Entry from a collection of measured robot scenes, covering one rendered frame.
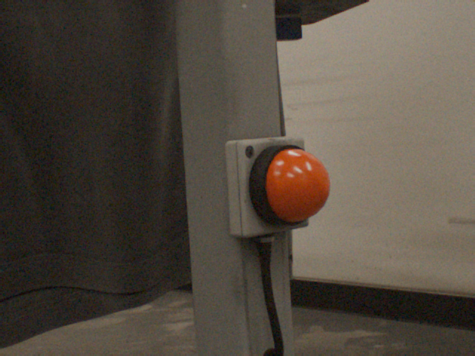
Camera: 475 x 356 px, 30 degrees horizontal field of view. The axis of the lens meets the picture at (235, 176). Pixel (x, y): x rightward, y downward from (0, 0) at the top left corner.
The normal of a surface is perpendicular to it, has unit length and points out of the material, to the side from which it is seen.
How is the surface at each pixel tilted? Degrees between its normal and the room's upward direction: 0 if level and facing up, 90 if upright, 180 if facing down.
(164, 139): 96
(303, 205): 118
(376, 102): 90
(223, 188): 90
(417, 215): 90
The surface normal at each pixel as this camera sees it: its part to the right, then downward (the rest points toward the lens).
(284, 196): -0.34, 0.22
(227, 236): -0.72, 0.08
